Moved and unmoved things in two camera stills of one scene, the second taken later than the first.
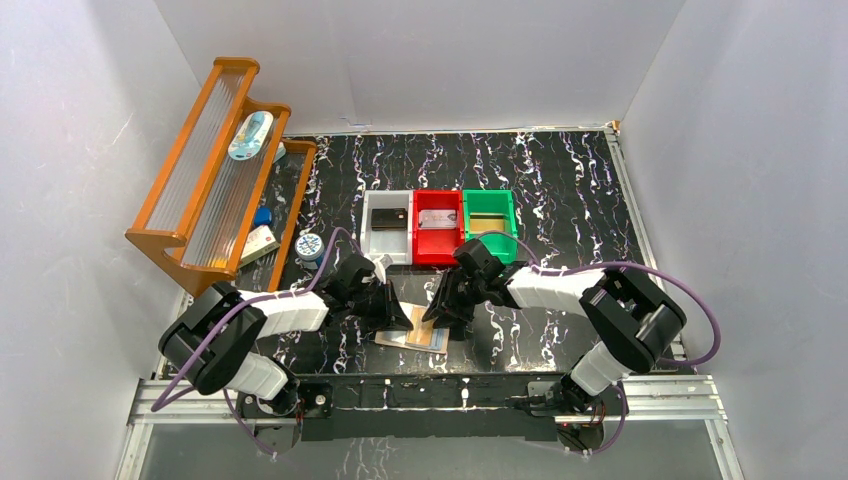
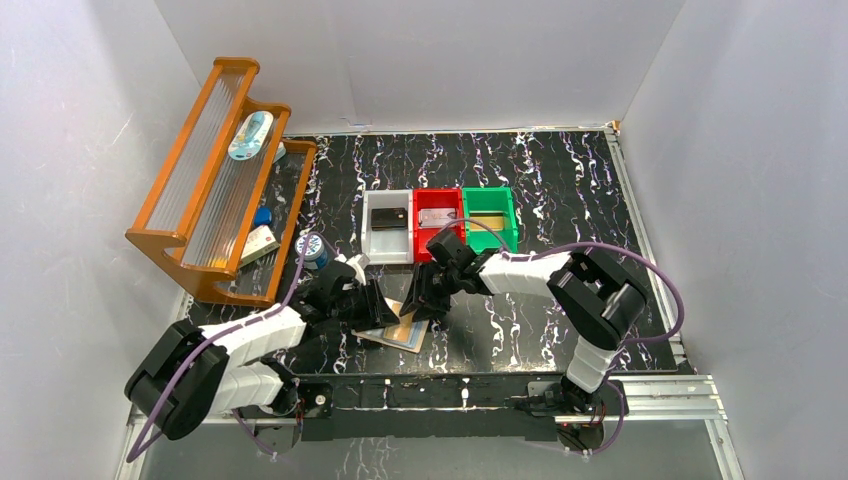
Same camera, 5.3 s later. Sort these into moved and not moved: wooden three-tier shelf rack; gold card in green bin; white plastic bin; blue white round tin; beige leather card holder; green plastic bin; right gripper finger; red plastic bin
Moved: right gripper finger; beige leather card holder
Not moved: green plastic bin; blue white round tin; wooden three-tier shelf rack; white plastic bin; gold card in green bin; red plastic bin
